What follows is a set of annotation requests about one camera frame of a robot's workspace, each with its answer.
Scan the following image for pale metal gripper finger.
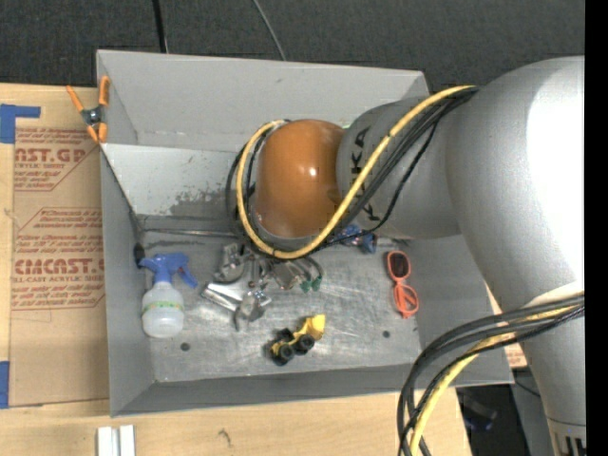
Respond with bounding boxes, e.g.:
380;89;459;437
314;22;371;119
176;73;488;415
232;288;274;333
200;281;249;311

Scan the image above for yellow toy truck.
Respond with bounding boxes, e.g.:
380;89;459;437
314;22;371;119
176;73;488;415
267;313;328;367

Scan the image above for blue and white spray bottle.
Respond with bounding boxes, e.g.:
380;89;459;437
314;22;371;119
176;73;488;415
139;252;199;339

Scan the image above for grey metal bin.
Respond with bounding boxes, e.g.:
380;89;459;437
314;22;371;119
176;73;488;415
96;48;515;418

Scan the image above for small blue object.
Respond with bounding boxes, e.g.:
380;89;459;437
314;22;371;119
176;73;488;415
332;224;377;255

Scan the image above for orange sunglasses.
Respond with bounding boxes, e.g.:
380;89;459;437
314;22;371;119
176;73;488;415
384;250;421;320

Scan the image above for brown cardboard board red print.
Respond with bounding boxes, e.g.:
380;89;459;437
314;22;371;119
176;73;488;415
0;82;111;409

